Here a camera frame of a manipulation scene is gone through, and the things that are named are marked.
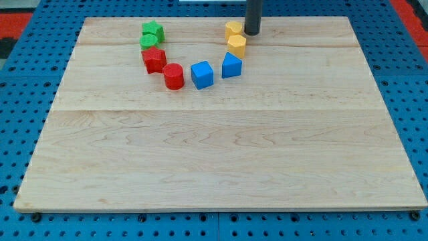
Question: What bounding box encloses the blue cube block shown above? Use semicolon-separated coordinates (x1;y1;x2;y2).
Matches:
191;61;214;90

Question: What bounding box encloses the blue triangle block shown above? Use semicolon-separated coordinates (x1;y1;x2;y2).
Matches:
221;52;243;79

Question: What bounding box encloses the red cylinder block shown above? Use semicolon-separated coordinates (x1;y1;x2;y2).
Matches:
163;63;185;90

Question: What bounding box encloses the yellow hexagon block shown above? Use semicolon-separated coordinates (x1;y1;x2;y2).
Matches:
227;35;247;59

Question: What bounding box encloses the red star block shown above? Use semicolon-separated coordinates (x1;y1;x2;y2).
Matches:
141;46;167;74

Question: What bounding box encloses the light wooden board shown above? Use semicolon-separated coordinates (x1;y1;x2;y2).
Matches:
13;17;427;213

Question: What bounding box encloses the yellow heart block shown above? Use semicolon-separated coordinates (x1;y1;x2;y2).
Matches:
225;21;243;41

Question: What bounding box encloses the green cylinder block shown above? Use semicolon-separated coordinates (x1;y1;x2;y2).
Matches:
139;34;159;50

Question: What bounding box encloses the green star block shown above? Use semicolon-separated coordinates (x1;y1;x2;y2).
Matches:
142;20;165;43

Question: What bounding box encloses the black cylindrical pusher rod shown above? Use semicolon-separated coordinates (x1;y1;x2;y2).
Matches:
244;0;263;35

